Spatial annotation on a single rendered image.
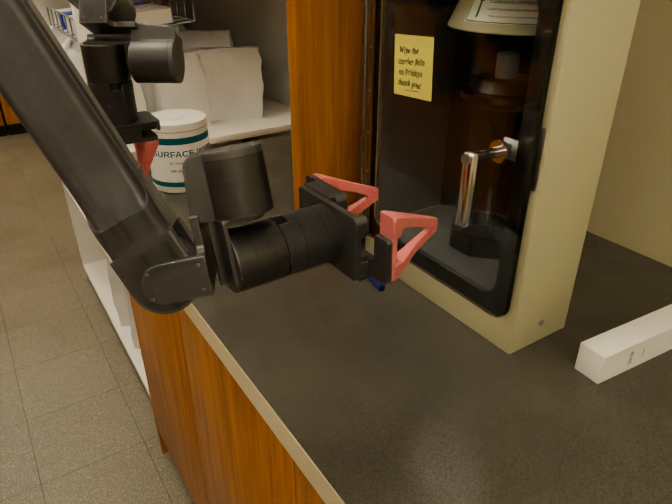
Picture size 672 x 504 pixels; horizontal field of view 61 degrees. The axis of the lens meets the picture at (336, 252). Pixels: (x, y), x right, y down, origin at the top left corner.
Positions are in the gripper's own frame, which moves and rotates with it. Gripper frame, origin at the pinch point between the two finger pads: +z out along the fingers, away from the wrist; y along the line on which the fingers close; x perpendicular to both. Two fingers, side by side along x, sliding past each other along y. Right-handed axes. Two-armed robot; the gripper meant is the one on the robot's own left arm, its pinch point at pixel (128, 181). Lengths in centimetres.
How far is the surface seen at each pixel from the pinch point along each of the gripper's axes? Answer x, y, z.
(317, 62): -9.2, 27.4, -15.7
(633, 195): -34, 76, 8
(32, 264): 207, -10, 110
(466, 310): -38, 33, 13
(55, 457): 70, -22, 110
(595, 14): -46, 37, -25
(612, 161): -29, 76, 3
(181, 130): 28.7, 18.0, 2.2
